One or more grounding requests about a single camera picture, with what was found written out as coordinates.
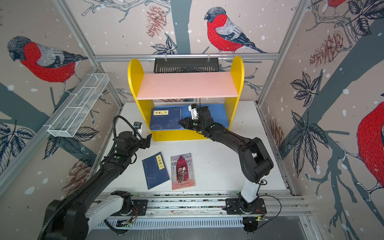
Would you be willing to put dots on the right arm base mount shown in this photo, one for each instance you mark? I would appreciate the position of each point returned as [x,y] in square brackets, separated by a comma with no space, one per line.
[240,207]

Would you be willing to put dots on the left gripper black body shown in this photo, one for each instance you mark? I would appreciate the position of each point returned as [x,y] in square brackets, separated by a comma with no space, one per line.
[142,143]

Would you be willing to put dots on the blue book yellow label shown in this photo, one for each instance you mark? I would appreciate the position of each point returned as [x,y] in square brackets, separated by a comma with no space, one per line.
[165,119]
[155,170]

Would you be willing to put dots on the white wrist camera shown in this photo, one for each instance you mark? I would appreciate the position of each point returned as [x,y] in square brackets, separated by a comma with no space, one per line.
[193,110]
[137,125]

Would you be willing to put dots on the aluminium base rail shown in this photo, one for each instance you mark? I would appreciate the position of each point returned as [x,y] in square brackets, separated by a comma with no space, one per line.
[211,204]

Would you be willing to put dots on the red Hamlet book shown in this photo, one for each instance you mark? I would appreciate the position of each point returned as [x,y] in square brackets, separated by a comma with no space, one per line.
[182,172]

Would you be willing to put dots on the white wire mesh basket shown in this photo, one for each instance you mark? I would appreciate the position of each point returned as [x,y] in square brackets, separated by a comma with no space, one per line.
[81,102]

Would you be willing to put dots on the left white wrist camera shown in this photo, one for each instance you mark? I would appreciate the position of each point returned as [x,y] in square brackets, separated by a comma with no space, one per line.
[137,125]

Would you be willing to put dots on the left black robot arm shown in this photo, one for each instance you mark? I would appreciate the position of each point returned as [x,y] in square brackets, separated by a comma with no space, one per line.
[75,216]

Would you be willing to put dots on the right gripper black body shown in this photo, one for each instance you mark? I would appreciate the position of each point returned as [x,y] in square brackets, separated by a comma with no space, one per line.
[198,125]

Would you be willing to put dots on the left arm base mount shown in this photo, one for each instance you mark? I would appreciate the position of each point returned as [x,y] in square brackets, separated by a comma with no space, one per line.
[130,207]

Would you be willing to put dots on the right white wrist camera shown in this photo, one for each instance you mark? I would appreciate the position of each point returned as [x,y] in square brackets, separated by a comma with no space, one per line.
[193,110]

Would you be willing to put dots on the yellow pink blue bookshelf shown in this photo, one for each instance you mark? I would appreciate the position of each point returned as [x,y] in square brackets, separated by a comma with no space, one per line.
[146,88]

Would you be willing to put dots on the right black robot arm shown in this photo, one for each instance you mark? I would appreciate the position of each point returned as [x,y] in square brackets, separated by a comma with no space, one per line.
[255,160]

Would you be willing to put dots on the black plastic tray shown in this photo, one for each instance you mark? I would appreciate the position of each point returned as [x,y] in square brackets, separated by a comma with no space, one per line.
[186,65]

